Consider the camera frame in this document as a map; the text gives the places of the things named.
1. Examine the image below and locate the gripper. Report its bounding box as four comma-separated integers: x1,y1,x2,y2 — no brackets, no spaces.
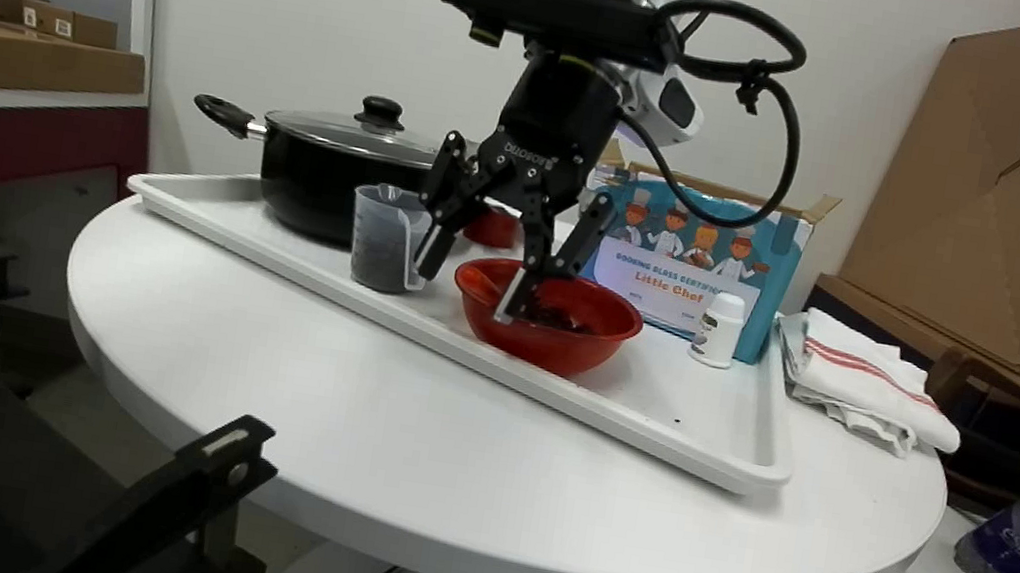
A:
403,34,641,334

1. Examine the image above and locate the small red bowl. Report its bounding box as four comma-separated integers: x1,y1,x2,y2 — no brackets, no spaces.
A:
461,201,528,253

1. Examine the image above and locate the white spoon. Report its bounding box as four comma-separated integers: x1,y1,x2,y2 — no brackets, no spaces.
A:
493,268,528,326

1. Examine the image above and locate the heap of dark beans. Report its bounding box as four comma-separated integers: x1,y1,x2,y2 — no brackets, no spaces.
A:
519,297,601,337

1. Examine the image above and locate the large red bowl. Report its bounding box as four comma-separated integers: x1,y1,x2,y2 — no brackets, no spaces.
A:
442,251,651,389

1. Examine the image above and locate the clear measuring jar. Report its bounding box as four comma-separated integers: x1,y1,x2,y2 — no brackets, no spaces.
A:
340,180,441,300

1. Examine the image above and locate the glass pot lid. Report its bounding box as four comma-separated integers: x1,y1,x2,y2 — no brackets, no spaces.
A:
259,80,459,173

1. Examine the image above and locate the black cooking pot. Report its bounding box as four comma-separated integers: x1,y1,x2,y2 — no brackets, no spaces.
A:
175,69,488,267

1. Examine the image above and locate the blue toy chef box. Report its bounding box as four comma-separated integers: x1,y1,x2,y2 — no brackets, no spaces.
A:
566,151,845,376

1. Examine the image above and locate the white tray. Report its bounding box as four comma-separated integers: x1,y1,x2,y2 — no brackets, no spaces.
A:
94,156,825,503

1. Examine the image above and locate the small white bottle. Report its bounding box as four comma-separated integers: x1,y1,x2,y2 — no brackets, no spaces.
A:
686,287,750,372

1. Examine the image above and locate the white cloth with red stripe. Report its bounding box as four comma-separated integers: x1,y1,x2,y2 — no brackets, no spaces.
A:
758,301,978,468

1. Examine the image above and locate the brown wooden chair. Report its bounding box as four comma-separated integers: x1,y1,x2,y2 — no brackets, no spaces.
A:
908,343,1020,510

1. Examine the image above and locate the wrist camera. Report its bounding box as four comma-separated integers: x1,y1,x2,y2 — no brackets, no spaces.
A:
431,0,692,78

